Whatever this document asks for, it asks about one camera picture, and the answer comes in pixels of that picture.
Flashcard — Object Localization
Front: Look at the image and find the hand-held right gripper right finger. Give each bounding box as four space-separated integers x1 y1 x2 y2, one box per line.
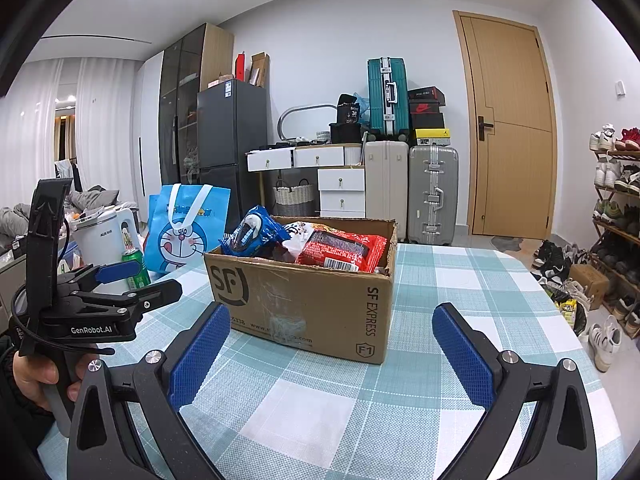
432 302 598 480

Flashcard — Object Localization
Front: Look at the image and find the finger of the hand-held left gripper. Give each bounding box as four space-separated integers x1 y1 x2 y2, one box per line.
57 260 147 292
75 280 183 313

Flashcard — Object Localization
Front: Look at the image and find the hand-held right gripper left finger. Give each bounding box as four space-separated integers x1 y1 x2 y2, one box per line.
67 304 232 480

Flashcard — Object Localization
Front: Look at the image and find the blue cookie packet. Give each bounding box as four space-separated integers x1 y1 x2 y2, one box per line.
219 204 291 261

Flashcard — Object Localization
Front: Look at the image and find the white brown printed snack packet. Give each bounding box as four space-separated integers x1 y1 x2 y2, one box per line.
280 219 326 256

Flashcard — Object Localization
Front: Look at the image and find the red noodle packet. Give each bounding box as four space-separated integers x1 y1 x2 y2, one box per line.
296 230 388 273

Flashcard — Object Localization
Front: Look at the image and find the person's left hand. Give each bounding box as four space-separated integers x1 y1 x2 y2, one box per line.
14 354 101 401

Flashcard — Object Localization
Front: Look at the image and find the green drink can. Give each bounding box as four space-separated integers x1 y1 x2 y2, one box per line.
121 247 152 291

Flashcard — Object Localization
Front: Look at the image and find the white electric kettle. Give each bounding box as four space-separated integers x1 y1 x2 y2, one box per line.
75 208 141 296

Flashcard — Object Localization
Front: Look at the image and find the blue cartoon tote bag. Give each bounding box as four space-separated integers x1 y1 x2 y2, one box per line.
144 184 232 275

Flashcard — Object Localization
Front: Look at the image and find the grey blanket pile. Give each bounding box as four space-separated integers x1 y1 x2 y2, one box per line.
0 187 121 256

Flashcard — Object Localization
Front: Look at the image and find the yellow black bag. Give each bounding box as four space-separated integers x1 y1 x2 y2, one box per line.
555 297 581 326

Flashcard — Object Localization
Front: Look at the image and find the white wardrobe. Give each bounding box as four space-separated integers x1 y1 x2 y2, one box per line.
132 50 166 211

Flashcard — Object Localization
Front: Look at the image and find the small brown cardboard box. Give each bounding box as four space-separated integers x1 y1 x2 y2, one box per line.
569 262 611 311

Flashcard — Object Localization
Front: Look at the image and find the grey wicker basket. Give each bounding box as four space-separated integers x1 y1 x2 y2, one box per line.
272 180 316 218

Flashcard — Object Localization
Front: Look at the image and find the white sheer curtain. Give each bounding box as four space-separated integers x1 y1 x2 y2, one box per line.
0 57 136 211

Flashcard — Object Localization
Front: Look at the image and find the silver suitcase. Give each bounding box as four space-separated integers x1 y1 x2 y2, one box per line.
407 145 460 247

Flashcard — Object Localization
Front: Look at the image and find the dark glass door cabinet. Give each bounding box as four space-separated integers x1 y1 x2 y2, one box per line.
159 22 235 201

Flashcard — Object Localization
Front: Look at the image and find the dark grey fridge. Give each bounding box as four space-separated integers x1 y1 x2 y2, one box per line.
196 79 268 221

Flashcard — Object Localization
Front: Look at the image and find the beige suitcase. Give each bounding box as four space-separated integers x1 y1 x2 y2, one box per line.
364 140 410 243

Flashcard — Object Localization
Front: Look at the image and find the wooden shoe rack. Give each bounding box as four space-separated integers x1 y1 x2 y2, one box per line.
590 130 640 326

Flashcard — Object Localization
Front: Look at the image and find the wooden door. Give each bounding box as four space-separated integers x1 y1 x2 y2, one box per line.
452 10 558 241

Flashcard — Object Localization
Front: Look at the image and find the white drawer dresser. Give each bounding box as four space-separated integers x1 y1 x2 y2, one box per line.
246 144 366 218

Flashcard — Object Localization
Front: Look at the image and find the yellow black shoe box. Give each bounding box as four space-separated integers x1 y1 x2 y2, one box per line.
415 128 451 147

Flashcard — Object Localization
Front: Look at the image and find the oval grey framed mirror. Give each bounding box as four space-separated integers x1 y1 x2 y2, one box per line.
277 104 341 142

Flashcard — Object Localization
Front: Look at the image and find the plain black shoe box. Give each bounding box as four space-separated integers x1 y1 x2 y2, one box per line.
410 111 446 130

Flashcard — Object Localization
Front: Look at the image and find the open tall cardboard box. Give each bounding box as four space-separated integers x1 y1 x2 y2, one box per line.
250 52 271 88

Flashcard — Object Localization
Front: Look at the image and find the black square bag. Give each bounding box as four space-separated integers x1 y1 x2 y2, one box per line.
329 121 363 143

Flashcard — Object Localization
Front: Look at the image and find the shoe rack with shoes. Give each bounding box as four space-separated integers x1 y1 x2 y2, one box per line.
530 122 640 373

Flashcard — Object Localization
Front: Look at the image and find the black bag white label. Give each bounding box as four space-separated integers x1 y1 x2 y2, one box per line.
336 94 362 125

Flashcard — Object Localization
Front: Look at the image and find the teal suitcase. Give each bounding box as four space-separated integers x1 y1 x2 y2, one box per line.
366 56 408 142

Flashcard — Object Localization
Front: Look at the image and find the blue plastic bag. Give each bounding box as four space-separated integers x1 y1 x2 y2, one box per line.
352 92 371 126

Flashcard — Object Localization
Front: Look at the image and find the black cable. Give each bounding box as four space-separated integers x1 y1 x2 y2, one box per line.
9 280 116 358

